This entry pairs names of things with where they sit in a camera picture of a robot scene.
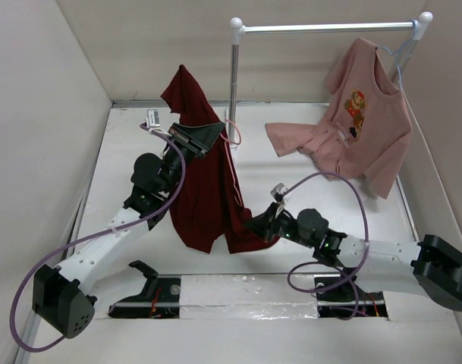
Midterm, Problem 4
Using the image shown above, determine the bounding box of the blue wire hanger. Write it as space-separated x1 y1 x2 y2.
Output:
377 20 420 90

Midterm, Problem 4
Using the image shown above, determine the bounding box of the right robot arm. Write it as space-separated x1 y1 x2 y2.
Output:
244 202 462 312

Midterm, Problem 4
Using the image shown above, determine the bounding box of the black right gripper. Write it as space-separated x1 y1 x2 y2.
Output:
242 202 315 249

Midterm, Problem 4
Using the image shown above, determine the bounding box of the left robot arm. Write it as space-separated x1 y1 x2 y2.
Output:
33 122 225 339

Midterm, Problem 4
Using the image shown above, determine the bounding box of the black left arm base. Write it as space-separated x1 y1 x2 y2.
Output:
108 260 181 319

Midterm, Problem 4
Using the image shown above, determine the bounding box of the pink printed t shirt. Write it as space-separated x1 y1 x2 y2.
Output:
266 38 412 199

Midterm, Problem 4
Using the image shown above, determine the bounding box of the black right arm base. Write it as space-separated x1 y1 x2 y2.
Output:
313 281 388 320

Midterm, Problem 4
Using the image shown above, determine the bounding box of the dark red t shirt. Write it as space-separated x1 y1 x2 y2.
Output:
161 65 278 253

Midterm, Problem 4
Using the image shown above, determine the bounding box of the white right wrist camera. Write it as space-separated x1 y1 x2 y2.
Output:
271 183 289 217

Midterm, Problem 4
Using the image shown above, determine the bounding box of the pink wire hanger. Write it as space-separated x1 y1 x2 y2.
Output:
220 118 244 207

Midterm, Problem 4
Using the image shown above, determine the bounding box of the white metal clothes rack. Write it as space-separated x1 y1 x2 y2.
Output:
226 11 433 142

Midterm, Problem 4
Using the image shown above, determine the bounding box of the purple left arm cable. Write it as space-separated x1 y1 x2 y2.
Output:
8 121 186 353

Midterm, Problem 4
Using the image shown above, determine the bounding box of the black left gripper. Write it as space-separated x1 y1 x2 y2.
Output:
160 121 222 194

